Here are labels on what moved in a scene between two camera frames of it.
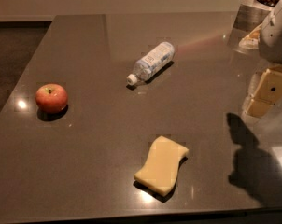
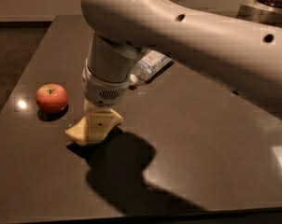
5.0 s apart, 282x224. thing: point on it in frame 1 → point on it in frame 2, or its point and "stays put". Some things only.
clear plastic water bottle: x=152 y=63 stays put
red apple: x=51 y=98 stays put
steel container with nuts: x=255 y=12 stays put
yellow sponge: x=160 y=170 → x=80 y=130
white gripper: x=275 y=37 → x=101 y=91
